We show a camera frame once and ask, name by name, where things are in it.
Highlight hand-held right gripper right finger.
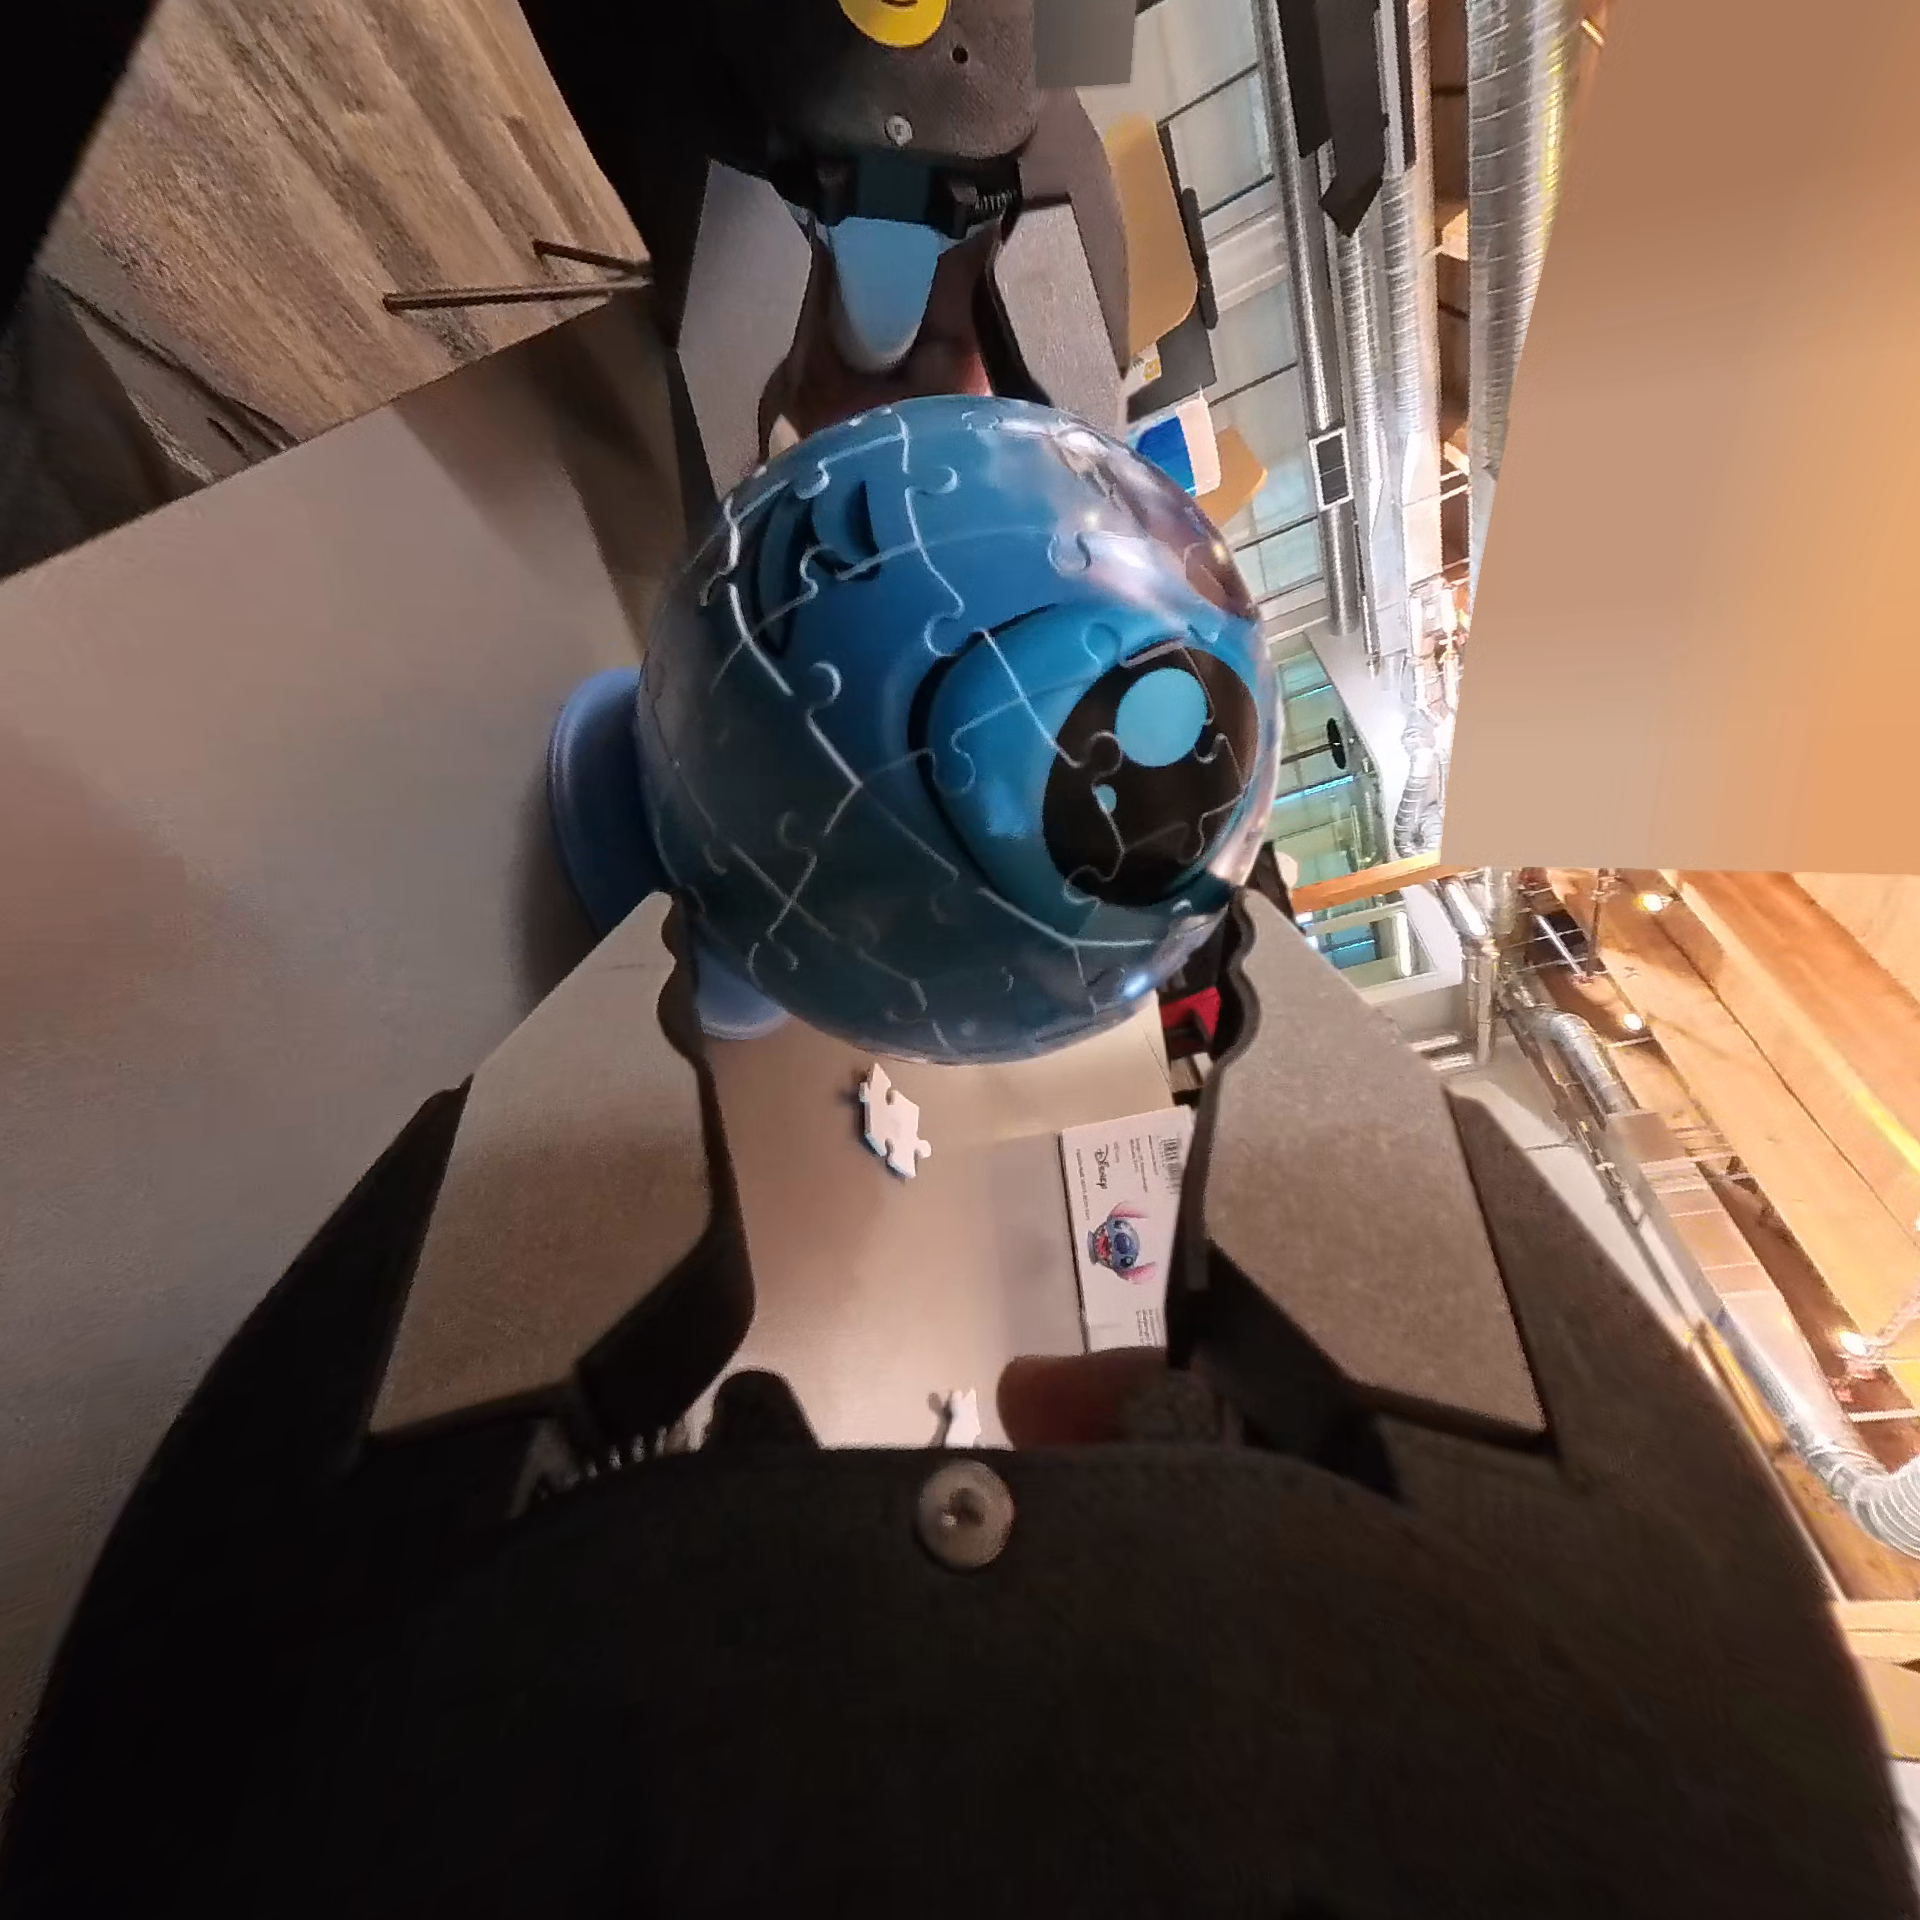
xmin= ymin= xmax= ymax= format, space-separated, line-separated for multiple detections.
xmin=1171 ymin=898 xmax=1550 ymax=1434

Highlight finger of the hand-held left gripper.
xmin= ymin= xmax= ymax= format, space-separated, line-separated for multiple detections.
xmin=686 ymin=156 xmax=822 ymax=494
xmin=994 ymin=207 xmax=1130 ymax=433

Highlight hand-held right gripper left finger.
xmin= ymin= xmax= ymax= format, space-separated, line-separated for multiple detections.
xmin=367 ymin=898 xmax=752 ymax=1437

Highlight blue ball stand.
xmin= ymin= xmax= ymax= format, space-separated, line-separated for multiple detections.
xmin=544 ymin=666 xmax=792 ymax=1042

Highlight blue puzzle ball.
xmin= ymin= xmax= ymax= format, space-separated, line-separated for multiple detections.
xmin=639 ymin=394 xmax=1288 ymax=1067

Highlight puzzle box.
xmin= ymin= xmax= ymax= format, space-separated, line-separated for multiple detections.
xmin=1059 ymin=1108 xmax=1204 ymax=1355

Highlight person's left hand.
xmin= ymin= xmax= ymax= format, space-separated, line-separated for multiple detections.
xmin=767 ymin=281 xmax=1026 ymax=441

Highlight person's right hand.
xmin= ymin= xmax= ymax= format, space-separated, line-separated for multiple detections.
xmin=999 ymin=1347 xmax=1191 ymax=1451

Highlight tan wooden board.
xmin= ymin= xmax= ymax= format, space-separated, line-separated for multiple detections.
xmin=1098 ymin=115 xmax=1220 ymax=362

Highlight black metal leg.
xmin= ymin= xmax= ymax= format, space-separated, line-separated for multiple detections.
xmin=384 ymin=237 xmax=658 ymax=318

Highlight silver ceiling pipes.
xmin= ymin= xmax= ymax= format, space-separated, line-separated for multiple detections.
xmin=1258 ymin=0 xmax=1507 ymax=902

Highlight silver ventilation duct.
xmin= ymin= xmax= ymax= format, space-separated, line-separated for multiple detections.
xmin=1436 ymin=870 xmax=1920 ymax=1535

